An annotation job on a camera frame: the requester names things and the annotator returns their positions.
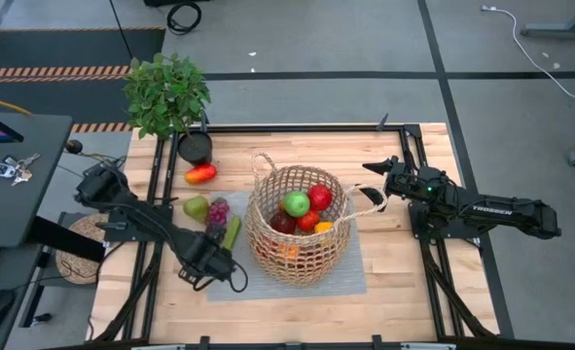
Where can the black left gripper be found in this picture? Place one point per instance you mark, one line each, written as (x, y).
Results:
(209, 262)

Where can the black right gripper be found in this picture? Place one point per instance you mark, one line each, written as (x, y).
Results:
(400, 180)

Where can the green pear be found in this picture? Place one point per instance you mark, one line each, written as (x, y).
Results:
(196, 207)

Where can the red pomegranate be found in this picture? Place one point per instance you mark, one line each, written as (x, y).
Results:
(321, 197)

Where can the yellow bell pepper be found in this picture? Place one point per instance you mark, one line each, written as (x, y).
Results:
(323, 227)

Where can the orange bell pepper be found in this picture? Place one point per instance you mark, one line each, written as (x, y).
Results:
(287, 251)

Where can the small red apple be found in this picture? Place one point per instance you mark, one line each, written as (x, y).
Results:
(309, 221)

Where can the green apple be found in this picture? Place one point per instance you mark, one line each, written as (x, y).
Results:
(297, 204)

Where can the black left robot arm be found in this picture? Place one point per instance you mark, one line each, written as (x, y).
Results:
(155, 223)

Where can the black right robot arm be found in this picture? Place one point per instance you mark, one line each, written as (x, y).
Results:
(501, 211)

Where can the green cucumber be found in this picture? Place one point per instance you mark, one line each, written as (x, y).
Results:
(232, 233)

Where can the purple grape bunch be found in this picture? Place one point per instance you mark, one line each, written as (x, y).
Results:
(218, 212)

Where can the red and orange mango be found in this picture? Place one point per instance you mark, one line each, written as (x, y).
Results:
(201, 174)

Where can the grey woven placemat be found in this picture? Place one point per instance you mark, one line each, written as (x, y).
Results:
(345, 287)

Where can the round woven trivet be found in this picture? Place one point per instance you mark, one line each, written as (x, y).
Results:
(75, 269)

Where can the black desk support bar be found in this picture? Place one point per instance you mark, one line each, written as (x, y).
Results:
(63, 238)

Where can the green potted plant, black pot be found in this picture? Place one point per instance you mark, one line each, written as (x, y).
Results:
(165, 97)

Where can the black round knob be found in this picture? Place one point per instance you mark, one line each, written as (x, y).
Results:
(74, 146)

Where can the black desk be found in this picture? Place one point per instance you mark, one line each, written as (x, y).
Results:
(14, 214)

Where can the silver key bunch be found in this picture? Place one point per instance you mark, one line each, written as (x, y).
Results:
(24, 167)

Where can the black car key fob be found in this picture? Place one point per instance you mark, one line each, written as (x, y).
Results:
(2, 170)

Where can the grey table leg base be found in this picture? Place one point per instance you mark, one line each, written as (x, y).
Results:
(559, 31)

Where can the black hazard-striped floor mat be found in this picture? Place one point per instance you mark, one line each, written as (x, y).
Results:
(63, 48)

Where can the yellow rod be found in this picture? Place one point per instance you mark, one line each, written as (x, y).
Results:
(2, 103)

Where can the black aluminium table frame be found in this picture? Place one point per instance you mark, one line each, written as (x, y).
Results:
(292, 129)

